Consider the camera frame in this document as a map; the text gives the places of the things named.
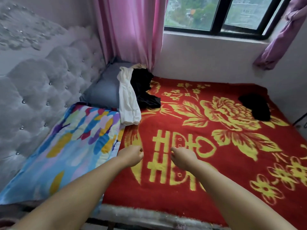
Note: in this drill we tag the person's left forearm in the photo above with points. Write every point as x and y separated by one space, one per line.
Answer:
72 198

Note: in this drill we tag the colourful patterned pillow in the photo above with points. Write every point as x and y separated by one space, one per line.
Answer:
67 151

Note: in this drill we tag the black framed window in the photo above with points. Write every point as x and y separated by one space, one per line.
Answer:
192 12

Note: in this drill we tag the small black garment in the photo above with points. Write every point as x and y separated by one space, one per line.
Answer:
256 105

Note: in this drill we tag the person's right hand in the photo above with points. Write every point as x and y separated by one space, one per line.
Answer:
184 158

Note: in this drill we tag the white long garment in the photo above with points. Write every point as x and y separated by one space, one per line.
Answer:
127 98

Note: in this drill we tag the person's right forearm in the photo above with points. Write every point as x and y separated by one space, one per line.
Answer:
235 201

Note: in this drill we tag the red bedsheet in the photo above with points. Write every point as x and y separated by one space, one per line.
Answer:
230 155

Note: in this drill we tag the tied pink curtain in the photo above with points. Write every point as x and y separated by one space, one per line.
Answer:
283 36

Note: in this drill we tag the wide pink curtain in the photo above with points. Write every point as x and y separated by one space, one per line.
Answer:
129 26

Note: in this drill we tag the person's left hand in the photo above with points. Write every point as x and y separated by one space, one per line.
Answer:
130 155

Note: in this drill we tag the grey pillow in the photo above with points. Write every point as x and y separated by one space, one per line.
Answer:
103 88

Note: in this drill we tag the white bed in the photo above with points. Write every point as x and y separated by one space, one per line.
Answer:
144 215

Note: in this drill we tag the white tufted headboard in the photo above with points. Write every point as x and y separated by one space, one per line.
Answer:
38 93

